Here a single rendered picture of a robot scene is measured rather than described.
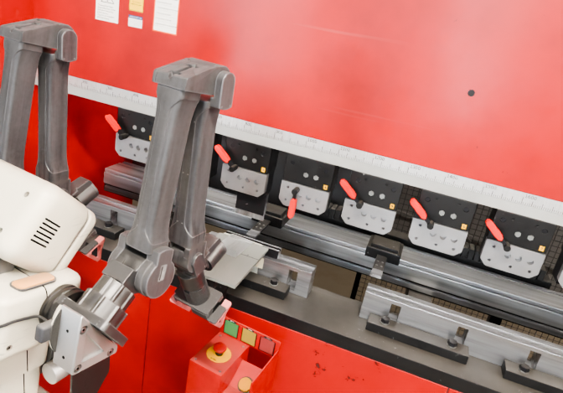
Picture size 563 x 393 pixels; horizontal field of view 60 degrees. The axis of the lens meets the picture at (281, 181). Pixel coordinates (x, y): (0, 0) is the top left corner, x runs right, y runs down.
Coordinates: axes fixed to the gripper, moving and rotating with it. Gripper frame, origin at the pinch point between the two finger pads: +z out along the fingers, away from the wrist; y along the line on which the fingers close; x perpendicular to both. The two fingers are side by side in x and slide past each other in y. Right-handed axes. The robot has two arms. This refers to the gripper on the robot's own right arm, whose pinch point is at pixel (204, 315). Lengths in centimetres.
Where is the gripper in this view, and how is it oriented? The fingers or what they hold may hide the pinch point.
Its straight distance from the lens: 126.6
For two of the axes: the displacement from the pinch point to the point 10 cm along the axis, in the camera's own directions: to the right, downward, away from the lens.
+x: -5.1, 6.2, -6.0
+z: 0.7, 7.2, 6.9
